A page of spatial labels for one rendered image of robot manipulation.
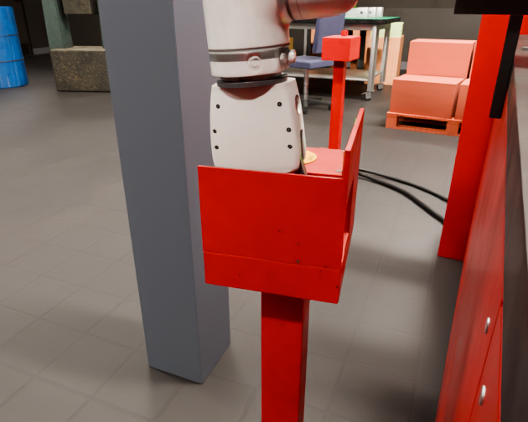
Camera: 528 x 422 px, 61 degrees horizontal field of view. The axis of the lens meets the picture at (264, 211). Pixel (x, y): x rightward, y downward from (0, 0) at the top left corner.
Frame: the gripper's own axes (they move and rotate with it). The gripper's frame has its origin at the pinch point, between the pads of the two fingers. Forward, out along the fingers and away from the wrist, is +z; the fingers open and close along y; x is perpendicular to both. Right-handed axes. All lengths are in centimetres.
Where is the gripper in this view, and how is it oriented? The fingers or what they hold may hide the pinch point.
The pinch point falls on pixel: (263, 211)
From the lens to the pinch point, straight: 53.8
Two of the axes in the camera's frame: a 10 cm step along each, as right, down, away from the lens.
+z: 0.8, 9.1, 4.0
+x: -2.6, 4.0, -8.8
